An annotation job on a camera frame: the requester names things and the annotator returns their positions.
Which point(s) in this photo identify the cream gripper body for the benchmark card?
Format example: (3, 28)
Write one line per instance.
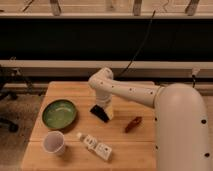
(108, 113)

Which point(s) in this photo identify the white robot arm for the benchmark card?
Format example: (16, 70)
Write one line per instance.
(182, 133)

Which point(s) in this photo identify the green ceramic bowl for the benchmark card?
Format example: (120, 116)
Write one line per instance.
(59, 114)

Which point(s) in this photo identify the white ceramic cup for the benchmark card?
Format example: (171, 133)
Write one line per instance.
(54, 143)

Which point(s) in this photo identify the red-brown chili pepper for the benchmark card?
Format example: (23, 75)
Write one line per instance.
(133, 124)

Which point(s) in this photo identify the small white labelled bottle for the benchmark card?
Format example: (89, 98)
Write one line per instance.
(92, 144)

